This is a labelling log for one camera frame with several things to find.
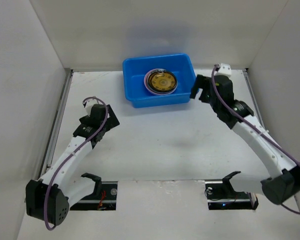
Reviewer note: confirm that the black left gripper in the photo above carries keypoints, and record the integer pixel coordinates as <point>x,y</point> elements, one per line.
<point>112,121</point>

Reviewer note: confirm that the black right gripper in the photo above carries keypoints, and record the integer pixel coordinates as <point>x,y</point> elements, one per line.
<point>204,88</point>

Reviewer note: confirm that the yellow patterned plate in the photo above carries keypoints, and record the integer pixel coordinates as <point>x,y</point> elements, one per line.
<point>162,82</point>

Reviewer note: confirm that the green rim plate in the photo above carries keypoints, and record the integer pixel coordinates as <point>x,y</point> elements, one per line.
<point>150,88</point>

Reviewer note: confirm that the pink plate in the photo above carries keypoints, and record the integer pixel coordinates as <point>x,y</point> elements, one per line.
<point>145,81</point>

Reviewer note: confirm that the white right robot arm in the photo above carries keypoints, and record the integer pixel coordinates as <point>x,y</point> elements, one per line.
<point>283,180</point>

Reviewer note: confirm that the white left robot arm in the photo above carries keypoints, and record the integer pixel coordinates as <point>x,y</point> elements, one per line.
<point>51,196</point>

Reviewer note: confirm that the blue plastic bin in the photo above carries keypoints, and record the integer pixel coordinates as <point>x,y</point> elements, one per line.
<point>135,70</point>

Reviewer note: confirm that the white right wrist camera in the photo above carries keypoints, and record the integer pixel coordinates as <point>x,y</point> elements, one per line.
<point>223,69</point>

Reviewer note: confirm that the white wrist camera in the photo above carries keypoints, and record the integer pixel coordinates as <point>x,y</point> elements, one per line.
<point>223,69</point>
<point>88,104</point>

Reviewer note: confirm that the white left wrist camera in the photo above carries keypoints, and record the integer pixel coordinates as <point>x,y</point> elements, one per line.
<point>88,104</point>

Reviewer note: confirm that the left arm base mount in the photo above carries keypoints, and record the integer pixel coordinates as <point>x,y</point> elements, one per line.
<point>103,197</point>

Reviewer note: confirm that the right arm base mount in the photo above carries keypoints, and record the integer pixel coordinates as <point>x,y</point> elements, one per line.
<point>221,195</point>

